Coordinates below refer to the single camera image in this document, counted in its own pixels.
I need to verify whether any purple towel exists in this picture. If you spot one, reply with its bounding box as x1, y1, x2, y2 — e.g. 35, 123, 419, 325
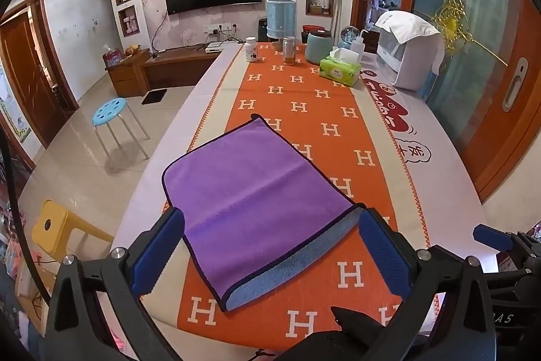
162, 113, 368, 313

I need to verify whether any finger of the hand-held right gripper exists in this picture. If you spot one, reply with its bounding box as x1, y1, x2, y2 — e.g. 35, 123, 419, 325
472, 223, 515, 252

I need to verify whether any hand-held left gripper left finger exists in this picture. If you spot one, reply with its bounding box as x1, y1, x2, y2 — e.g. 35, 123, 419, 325
44, 207, 186, 361

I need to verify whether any wooden sliding door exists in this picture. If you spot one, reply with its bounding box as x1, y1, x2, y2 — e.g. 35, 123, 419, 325
460, 0, 541, 206

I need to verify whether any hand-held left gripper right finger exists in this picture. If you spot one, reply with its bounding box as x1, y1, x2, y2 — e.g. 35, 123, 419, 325
358, 207, 498, 361

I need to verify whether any orange letter-print blanket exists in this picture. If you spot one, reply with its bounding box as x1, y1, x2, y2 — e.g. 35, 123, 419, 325
178, 42, 441, 352

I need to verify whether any pink plastic bag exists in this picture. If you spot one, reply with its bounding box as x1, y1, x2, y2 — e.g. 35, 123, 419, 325
102, 45, 123, 68

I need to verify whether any black floor mat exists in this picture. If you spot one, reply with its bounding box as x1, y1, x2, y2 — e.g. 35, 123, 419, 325
140, 89, 169, 105

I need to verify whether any gold hanging ornament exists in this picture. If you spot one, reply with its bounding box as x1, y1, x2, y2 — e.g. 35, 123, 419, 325
430, 0, 509, 68

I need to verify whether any green tissue box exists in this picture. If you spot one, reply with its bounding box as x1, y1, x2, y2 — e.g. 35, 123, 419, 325
319, 47, 362, 88

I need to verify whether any white cloth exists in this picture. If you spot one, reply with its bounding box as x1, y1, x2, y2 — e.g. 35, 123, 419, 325
375, 11, 447, 75

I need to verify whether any wall poster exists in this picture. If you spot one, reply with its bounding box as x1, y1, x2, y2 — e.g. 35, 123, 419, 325
0, 88, 33, 145

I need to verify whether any clear squeeze bottle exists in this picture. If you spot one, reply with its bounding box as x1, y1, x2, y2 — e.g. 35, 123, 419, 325
348, 28, 378, 54

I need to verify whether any yellow plastic stool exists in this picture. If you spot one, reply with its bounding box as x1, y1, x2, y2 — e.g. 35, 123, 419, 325
31, 199, 115, 260

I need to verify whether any brown wooden door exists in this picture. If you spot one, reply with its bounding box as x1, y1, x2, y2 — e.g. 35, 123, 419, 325
0, 0, 79, 151

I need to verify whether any teal pot with dark lid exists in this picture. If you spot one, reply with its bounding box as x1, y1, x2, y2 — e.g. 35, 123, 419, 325
305, 28, 337, 66

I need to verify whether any light blue cylindrical container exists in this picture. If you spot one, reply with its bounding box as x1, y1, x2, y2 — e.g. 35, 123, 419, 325
266, 0, 298, 51

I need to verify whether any white countertop appliance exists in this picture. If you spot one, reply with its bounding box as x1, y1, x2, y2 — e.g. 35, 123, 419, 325
375, 11, 446, 92

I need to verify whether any wooden side cabinet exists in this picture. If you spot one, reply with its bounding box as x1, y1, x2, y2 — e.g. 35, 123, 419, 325
103, 48, 152, 98

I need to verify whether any wooden television cabinet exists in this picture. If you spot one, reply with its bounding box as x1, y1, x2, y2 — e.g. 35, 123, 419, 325
141, 43, 225, 92

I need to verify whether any white set-top box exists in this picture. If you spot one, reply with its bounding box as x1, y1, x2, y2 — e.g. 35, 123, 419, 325
205, 40, 244, 53

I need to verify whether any silver sliding door handle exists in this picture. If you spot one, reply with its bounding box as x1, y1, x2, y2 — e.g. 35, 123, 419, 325
501, 57, 529, 112

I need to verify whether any light blue round stool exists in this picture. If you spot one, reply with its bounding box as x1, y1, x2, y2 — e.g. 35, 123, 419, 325
92, 98, 151, 161

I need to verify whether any glass snow globe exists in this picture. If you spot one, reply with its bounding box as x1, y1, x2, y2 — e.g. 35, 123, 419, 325
340, 26, 360, 49

